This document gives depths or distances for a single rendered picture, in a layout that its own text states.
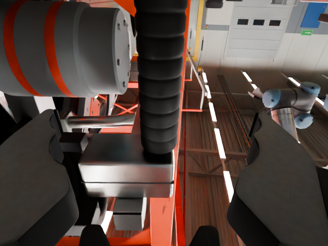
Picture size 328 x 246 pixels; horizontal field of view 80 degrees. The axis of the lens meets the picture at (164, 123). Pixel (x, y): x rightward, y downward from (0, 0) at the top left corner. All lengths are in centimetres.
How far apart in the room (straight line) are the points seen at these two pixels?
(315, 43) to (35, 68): 1548
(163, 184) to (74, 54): 19
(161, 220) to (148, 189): 135
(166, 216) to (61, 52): 135
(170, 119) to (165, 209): 129
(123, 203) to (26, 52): 22
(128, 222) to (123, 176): 5
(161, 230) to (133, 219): 145
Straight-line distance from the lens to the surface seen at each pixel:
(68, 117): 45
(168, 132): 17
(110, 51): 28
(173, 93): 16
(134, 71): 50
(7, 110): 51
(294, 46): 1508
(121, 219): 22
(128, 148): 20
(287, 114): 92
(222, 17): 1144
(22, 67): 32
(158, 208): 144
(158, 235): 172
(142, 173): 19
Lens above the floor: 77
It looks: 33 degrees up
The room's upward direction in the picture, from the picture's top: 178 degrees counter-clockwise
